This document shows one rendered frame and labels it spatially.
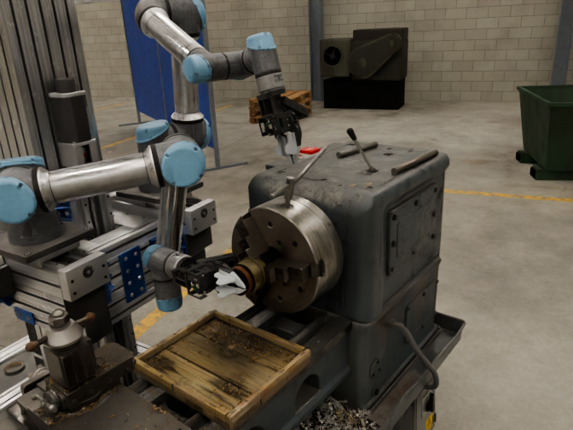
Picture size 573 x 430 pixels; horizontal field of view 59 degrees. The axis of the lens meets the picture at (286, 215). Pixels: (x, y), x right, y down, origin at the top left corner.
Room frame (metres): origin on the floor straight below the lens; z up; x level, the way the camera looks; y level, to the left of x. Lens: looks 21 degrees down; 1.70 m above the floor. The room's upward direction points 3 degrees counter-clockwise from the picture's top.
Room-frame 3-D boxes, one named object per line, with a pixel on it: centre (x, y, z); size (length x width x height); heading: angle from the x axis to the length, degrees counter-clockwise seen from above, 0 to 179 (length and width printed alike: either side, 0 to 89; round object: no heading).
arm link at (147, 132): (1.78, 0.45, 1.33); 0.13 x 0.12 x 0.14; 128
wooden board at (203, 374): (1.10, 0.19, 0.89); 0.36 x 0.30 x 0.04; 51
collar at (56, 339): (0.89, 0.47, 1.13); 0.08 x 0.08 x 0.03
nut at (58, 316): (0.89, 0.47, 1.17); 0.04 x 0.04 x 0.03
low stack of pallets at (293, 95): (9.65, -0.01, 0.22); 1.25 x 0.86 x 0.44; 159
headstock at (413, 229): (1.64, -0.23, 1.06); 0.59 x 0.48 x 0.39; 141
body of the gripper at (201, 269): (1.21, 0.24, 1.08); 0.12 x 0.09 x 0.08; 49
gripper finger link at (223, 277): (1.14, 0.16, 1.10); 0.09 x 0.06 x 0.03; 49
